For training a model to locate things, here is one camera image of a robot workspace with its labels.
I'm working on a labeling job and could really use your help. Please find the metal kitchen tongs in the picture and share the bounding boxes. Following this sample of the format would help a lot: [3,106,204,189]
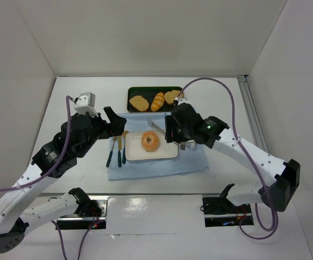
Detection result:
[147,118,187,151]

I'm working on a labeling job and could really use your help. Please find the orange glazed donut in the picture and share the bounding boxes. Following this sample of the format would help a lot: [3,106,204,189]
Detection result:
[141,131,159,152]

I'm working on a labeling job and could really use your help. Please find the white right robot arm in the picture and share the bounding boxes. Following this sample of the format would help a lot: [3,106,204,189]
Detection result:
[165,103,301,212]

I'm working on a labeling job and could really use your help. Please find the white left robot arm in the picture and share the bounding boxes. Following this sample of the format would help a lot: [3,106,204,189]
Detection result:
[0,107,127,254]

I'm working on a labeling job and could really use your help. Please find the striped bread roll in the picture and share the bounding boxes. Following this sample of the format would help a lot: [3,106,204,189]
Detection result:
[151,92,164,112]

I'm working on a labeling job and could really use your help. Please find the right bread slice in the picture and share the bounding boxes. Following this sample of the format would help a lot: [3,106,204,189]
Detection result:
[164,90,181,106]

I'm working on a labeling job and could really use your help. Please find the bread slice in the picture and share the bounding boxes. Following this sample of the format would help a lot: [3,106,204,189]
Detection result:
[129,95,149,112]
[164,90,181,106]

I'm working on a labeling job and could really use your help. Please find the left bread slice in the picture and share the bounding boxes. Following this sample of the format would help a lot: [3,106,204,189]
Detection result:
[129,95,149,112]

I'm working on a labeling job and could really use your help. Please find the white rectangular plate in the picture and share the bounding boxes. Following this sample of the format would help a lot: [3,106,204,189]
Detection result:
[125,131,178,161]

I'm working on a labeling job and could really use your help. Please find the dark green serving tray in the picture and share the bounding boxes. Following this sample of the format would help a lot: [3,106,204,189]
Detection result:
[127,86,182,113]

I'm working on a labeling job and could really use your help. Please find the light blue cloth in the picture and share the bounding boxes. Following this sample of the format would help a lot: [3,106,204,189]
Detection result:
[107,113,209,181]

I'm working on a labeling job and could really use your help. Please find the gold spoon green handle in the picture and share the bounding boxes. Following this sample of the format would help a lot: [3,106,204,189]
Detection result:
[122,130,129,164]

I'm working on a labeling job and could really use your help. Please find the gold knife green handle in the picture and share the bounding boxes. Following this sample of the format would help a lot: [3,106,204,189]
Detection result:
[118,136,122,168]

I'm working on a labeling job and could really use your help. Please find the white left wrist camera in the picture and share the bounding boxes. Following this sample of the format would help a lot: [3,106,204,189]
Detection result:
[74,92,99,118]

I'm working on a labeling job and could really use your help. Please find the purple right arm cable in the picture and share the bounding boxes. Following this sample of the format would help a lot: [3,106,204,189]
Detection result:
[174,77,279,241]

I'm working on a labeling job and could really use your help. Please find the aluminium rail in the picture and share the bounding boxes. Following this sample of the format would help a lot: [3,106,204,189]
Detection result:
[237,75,269,152]

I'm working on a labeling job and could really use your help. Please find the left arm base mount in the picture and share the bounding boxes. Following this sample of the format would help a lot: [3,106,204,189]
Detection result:
[55,196,108,230]

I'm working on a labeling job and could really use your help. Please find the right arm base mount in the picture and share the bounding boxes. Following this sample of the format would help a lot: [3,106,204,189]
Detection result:
[200,197,254,228]

